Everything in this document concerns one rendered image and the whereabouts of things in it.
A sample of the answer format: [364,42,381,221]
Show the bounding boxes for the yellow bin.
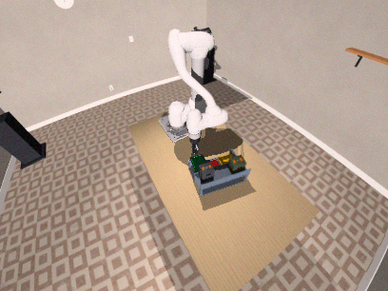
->
[218,154,234,165]

